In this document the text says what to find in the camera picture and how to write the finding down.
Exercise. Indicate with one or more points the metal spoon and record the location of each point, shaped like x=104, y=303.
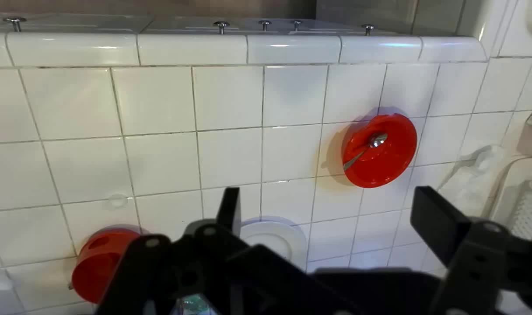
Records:
x=376, y=140

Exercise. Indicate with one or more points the metal lower cabinet knob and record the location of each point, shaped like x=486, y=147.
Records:
x=15, y=21
x=369, y=27
x=222, y=25
x=295, y=25
x=265, y=25

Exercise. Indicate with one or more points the red cup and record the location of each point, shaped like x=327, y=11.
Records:
x=97, y=268

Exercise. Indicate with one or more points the green packet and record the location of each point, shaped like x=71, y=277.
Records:
x=194, y=305

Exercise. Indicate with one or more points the white dish rack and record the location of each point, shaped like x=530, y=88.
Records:
x=530, y=203

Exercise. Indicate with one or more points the red bowl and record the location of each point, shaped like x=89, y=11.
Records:
x=395, y=163

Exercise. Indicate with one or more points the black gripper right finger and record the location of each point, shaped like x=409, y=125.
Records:
x=440, y=223

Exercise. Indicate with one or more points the white lower cabinet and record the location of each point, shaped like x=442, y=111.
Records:
x=103, y=23

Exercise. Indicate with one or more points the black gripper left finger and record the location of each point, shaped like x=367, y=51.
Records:
x=230, y=209

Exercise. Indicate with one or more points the white round plate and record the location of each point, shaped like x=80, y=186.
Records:
x=278, y=237

